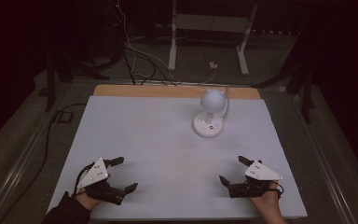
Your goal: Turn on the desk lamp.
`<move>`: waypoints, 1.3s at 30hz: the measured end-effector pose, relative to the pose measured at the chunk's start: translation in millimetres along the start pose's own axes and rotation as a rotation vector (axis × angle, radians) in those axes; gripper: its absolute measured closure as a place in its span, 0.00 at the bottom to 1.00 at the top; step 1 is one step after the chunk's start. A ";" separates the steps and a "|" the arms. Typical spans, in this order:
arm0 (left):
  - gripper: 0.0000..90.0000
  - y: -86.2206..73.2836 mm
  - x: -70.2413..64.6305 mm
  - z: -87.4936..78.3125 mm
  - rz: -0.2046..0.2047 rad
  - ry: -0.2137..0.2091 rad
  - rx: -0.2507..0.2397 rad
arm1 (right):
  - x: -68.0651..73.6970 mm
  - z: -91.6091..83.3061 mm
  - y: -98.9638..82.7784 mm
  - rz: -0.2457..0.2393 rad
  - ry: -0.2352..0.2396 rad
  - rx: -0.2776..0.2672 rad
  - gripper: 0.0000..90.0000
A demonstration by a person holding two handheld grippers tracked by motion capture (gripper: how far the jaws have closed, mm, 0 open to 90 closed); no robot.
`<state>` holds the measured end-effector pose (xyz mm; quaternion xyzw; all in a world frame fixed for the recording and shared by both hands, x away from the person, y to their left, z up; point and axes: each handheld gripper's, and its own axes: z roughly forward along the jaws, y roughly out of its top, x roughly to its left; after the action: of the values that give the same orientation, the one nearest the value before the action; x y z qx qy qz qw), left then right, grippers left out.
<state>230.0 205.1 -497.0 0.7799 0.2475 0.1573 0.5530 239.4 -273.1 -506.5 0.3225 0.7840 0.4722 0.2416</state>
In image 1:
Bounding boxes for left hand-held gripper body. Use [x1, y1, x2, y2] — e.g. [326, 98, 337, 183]
[76, 157, 127, 206]

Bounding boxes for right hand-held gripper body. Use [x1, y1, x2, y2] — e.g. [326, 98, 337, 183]
[227, 161, 284, 199]

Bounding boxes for white round-head desk lamp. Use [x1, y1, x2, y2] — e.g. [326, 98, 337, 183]
[192, 88, 227, 139]

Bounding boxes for person's left hand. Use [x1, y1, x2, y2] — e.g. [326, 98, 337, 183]
[74, 188, 103, 213]

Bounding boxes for person's right hand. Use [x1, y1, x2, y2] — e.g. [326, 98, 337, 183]
[249, 180, 283, 217]

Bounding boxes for white table mat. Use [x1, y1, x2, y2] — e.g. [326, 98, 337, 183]
[47, 95, 309, 220]

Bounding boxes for black stand legs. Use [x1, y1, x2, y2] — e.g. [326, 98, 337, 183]
[251, 60, 318, 124]
[38, 50, 111, 112]

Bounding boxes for white metal stand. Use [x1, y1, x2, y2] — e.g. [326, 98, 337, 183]
[168, 0, 259, 77]

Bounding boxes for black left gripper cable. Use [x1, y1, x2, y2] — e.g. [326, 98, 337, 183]
[73, 161, 96, 198]

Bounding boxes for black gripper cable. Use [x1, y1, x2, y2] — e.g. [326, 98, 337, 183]
[274, 181, 285, 200]
[73, 161, 96, 198]

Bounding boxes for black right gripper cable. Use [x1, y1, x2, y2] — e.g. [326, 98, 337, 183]
[274, 181, 285, 200]

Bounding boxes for black floor cable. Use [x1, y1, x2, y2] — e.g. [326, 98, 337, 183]
[0, 102, 88, 223]

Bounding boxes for metal floor rail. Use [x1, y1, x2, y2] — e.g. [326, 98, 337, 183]
[290, 92, 358, 224]
[0, 116, 55, 224]

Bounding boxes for white floor cable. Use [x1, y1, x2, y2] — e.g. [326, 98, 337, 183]
[116, 0, 217, 86]

